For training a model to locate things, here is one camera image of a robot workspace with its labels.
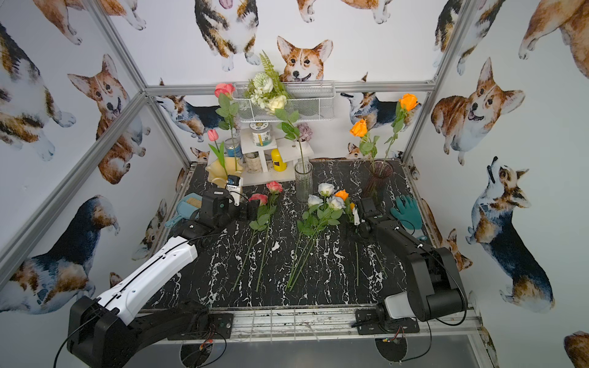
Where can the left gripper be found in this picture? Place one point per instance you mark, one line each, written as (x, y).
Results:
(248, 208)

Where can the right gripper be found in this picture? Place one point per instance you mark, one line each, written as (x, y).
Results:
(360, 233)

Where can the orange rose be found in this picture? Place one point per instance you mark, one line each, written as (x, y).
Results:
(404, 114)
(368, 143)
(344, 196)

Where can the cream rose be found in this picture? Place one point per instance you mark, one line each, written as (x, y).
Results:
(287, 125)

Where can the pink rose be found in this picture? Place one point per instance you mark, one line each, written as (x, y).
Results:
(257, 213)
(227, 108)
(274, 187)

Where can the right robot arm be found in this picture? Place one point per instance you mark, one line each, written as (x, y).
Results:
(434, 288)

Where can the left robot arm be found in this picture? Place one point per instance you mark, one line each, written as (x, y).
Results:
(109, 330)

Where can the teal dustpan with brush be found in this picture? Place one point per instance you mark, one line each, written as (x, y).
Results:
(186, 209)

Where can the yellow fluted vase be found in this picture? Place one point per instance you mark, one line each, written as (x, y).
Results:
(218, 174)

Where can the teal rubber glove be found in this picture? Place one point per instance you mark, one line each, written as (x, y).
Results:
(407, 213)

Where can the white rose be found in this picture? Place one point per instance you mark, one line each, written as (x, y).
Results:
(307, 227)
(328, 214)
(326, 189)

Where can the purple glass vase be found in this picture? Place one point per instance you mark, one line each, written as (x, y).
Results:
(379, 173)

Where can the blue tin can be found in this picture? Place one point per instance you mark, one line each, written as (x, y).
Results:
(233, 147)

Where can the yellow bottle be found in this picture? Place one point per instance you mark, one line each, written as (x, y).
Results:
(277, 162)

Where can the white lidded jar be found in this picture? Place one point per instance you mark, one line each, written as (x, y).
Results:
(261, 133)

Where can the clear glass cylinder vase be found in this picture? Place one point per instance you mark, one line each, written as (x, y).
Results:
(303, 180)

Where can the small pink potted flower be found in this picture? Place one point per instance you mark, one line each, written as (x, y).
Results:
(305, 132)

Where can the white green artificial bouquet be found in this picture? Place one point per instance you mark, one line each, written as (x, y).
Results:
(266, 89)

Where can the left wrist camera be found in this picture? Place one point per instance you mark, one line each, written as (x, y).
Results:
(234, 187)

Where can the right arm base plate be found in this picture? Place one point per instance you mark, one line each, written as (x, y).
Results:
(373, 322)

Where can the white wire basket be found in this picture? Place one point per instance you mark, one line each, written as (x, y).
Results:
(313, 100)

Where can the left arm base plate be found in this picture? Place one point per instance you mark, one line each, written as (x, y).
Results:
(216, 324)

